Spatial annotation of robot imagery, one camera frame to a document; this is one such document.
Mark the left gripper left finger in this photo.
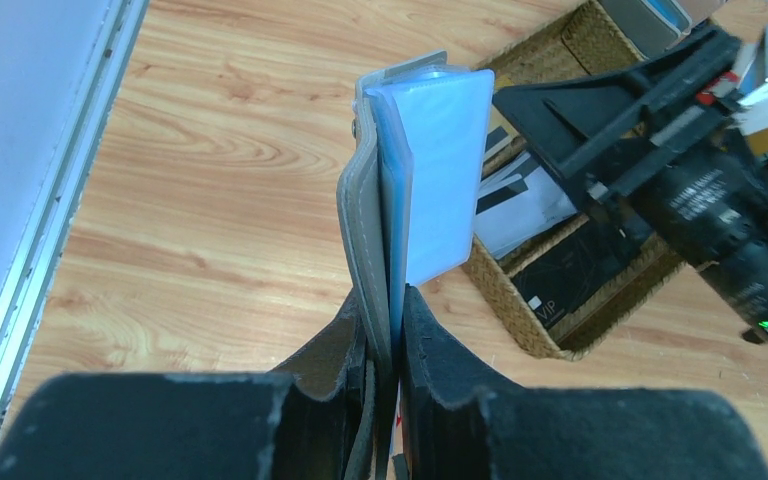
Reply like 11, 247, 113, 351
0, 295, 376, 479

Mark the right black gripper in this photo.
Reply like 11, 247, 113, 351
493, 27, 768, 339

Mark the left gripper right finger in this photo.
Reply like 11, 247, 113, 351
400, 287, 768, 479

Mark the black white cards stack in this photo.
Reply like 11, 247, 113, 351
474, 150, 577, 259

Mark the woven divided basket tray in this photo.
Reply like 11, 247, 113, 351
460, 0, 768, 362

